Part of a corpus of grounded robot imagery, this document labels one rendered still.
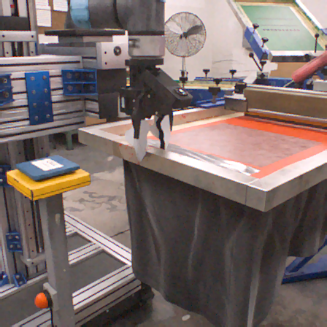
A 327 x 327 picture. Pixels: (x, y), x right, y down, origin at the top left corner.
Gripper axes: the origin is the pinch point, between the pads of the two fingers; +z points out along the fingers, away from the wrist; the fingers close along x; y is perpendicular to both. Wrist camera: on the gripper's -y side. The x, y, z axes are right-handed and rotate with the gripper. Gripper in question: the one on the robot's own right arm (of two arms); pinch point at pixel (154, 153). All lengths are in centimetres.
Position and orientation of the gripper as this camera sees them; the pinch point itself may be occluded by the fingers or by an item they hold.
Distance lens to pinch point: 78.5
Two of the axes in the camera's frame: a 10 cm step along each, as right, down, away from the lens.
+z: 0.0, 9.5, 3.1
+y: -6.7, -2.3, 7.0
